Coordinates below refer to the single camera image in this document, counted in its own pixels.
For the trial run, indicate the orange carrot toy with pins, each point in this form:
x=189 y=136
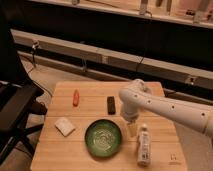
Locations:
x=76 y=98

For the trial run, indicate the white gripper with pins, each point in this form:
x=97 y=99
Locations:
x=130 y=114

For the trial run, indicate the white sponge block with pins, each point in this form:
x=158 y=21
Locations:
x=64 y=126

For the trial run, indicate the green ceramic bowl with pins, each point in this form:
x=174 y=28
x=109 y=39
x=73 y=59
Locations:
x=103 y=138

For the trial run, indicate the white plastic bottle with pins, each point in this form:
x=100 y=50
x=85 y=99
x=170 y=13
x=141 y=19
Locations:
x=143 y=146

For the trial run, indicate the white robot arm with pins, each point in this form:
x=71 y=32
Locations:
x=136 y=95

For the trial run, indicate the black office chair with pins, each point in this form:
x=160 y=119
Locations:
x=18 y=95

